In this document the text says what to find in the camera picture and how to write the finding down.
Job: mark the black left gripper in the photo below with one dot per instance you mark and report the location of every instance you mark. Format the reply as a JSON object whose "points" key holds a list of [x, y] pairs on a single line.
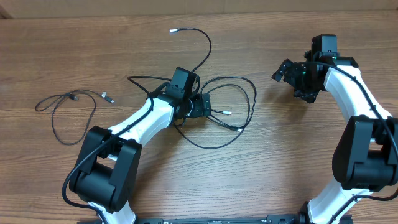
{"points": [[203, 106]]}

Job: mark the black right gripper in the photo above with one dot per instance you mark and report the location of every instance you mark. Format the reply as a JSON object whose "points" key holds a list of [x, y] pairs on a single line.
{"points": [[290, 74]]}

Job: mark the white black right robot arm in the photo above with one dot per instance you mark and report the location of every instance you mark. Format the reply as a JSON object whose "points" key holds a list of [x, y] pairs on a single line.
{"points": [[365, 159]]}

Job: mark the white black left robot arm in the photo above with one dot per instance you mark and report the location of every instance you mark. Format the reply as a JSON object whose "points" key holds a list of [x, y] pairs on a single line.
{"points": [[105, 171]]}

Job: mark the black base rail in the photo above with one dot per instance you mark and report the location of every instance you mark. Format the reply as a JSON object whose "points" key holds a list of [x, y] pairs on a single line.
{"points": [[217, 220]]}

